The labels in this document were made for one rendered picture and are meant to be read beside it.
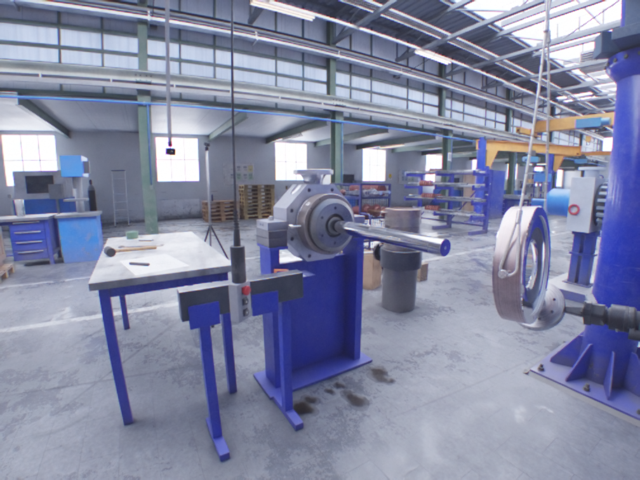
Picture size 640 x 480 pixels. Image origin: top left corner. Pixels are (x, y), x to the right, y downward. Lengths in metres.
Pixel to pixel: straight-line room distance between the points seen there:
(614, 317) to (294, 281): 1.32
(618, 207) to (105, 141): 13.29
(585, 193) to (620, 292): 2.21
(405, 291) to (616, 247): 1.82
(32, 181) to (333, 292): 10.86
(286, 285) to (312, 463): 0.89
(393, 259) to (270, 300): 1.87
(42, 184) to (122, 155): 2.90
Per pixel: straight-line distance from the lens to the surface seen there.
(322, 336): 2.38
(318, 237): 1.79
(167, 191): 13.24
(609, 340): 2.69
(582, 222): 4.62
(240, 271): 0.98
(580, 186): 4.63
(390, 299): 3.39
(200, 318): 1.52
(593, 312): 1.36
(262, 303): 1.58
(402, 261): 3.21
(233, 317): 1.03
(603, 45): 2.66
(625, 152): 2.54
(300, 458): 1.82
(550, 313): 1.39
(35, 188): 12.12
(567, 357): 2.90
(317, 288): 2.21
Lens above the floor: 1.33
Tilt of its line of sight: 10 degrees down
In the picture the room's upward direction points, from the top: straight up
